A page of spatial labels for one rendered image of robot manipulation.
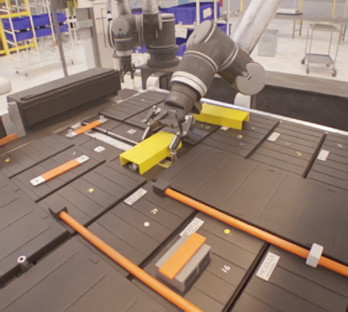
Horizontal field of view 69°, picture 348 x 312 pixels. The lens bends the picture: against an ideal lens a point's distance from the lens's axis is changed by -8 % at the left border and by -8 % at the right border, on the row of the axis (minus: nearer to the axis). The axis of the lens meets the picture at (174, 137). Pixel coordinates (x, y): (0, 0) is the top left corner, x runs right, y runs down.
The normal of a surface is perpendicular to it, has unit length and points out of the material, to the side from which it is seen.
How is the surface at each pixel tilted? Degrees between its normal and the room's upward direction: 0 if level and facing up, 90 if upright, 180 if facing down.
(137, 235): 0
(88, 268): 0
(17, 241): 0
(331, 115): 90
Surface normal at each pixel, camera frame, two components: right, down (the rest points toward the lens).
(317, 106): -0.53, 0.43
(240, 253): -0.04, -0.88
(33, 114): 0.79, 0.26
